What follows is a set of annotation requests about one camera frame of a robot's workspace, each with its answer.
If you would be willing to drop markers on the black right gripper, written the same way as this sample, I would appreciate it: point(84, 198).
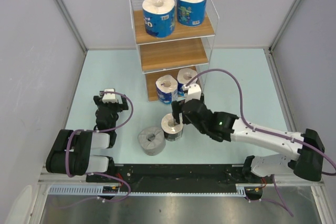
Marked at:
point(176, 107)

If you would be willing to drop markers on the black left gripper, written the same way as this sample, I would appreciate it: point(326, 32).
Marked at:
point(120, 106)

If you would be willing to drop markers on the black-wrapped toilet roll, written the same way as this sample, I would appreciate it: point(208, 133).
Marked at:
point(172, 130)

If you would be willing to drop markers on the blue white-striped toilet roll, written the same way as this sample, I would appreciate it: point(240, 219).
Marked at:
point(183, 77)

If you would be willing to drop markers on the blue-wrapped toilet roll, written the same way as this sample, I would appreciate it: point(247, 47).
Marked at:
point(159, 17)

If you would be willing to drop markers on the blue cartoon-print toilet roll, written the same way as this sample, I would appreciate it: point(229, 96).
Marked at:
point(190, 13)

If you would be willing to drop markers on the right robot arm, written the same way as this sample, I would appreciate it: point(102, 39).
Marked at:
point(295, 151)

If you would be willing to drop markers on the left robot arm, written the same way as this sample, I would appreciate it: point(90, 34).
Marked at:
point(71, 150)

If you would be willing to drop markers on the grey toilet roll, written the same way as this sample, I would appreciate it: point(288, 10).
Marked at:
point(152, 140)

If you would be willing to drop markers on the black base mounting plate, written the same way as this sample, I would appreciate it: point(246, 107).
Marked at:
point(182, 186)

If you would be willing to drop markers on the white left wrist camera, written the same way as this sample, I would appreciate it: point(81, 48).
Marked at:
point(108, 96)

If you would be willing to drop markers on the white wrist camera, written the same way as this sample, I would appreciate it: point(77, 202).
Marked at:
point(192, 91)
point(108, 96)

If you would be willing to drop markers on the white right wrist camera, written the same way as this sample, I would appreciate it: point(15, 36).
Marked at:
point(192, 91)

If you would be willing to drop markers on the white wire wooden shelf rack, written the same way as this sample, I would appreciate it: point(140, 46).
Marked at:
point(186, 47)

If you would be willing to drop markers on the aluminium frame rail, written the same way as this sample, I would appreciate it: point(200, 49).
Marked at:
point(132, 173)

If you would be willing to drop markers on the white slotted cable duct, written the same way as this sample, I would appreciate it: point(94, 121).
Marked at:
point(78, 190)

